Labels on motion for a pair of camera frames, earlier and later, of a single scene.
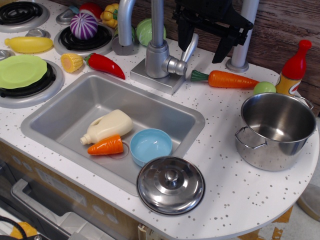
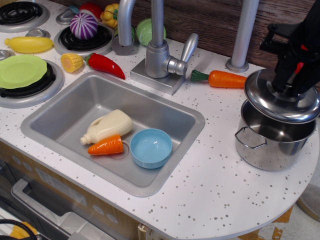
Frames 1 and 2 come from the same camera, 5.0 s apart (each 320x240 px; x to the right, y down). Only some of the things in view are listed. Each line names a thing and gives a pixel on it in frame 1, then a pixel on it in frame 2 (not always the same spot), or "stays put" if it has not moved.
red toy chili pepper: [96, 61] stays put
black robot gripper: [218, 16] → [298, 67]
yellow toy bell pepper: [109, 17] stays put
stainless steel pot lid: [171, 185] → [264, 98]
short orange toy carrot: [111, 145] stays put
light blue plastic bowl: [149, 144] stays put
